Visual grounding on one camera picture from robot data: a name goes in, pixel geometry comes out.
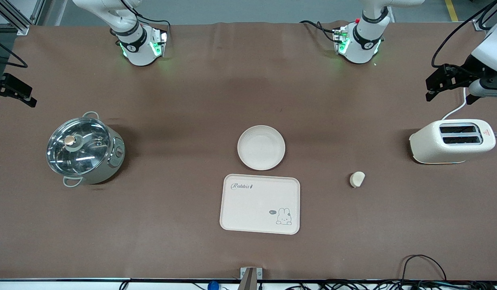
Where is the round cream plate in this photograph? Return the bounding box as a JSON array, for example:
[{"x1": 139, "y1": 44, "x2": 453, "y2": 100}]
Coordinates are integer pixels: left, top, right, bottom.
[{"x1": 237, "y1": 125, "x2": 286, "y2": 171}]

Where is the cream rabbit print tray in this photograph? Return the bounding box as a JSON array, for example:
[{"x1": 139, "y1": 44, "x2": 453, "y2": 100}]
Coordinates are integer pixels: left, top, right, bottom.
[{"x1": 220, "y1": 174, "x2": 300, "y2": 235}]

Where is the cream two-slot toaster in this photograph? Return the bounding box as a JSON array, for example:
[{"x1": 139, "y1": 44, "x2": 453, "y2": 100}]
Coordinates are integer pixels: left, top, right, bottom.
[{"x1": 409, "y1": 119, "x2": 497, "y2": 164}]

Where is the glass pot lid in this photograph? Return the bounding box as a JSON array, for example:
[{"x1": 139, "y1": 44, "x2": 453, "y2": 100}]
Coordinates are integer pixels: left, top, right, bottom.
[{"x1": 46, "y1": 118, "x2": 112, "y2": 177}]

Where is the steel cooking pot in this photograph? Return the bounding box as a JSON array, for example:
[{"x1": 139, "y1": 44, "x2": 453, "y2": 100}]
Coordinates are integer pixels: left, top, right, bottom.
[{"x1": 46, "y1": 112, "x2": 126, "y2": 188}]

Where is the brown table mat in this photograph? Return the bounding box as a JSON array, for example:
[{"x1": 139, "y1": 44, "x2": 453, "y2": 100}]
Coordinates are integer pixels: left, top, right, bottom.
[{"x1": 0, "y1": 21, "x2": 497, "y2": 282}]

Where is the white toaster power cable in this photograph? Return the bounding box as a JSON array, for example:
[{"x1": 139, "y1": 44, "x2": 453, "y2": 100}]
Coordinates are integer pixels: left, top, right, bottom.
[{"x1": 441, "y1": 87, "x2": 469, "y2": 120}]

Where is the aluminium frame profile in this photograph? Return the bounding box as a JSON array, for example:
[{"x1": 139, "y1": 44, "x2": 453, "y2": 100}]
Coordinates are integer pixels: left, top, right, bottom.
[
  {"x1": 473, "y1": 0, "x2": 497, "y2": 31},
  {"x1": 0, "y1": 0, "x2": 46, "y2": 36}
]

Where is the metal arm base connector bracket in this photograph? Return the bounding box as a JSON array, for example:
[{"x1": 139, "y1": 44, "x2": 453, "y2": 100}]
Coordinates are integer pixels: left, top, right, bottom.
[
  {"x1": 151, "y1": 28, "x2": 169, "y2": 58},
  {"x1": 333, "y1": 26, "x2": 351, "y2": 56}
]

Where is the black arm base cable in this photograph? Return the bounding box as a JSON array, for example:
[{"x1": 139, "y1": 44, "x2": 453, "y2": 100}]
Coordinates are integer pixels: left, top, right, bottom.
[{"x1": 300, "y1": 20, "x2": 338, "y2": 43}]

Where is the black looped cable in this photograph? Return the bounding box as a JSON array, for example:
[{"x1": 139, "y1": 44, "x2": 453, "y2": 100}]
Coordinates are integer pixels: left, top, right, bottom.
[{"x1": 401, "y1": 254, "x2": 449, "y2": 282}]

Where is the tangled black cable bundle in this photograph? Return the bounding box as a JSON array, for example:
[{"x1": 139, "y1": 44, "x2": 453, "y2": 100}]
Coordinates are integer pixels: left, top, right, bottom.
[{"x1": 285, "y1": 280, "x2": 497, "y2": 290}]

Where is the metal table edge bracket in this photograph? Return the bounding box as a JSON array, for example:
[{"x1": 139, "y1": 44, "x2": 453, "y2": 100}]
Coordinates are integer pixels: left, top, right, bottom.
[{"x1": 240, "y1": 267, "x2": 263, "y2": 290}]

